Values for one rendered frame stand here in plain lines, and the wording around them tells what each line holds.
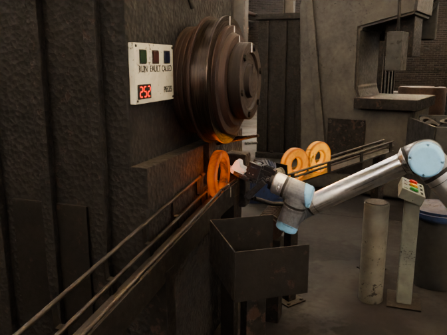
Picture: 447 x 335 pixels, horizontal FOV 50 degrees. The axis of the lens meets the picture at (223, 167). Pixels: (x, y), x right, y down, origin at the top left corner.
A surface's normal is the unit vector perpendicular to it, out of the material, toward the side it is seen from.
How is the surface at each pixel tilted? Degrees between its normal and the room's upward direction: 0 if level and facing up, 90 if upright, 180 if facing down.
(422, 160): 83
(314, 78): 90
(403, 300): 90
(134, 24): 90
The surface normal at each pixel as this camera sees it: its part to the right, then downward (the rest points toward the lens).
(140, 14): 0.94, 0.07
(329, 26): -0.55, 0.18
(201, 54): -0.31, -0.21
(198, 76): -0.33, 0.11
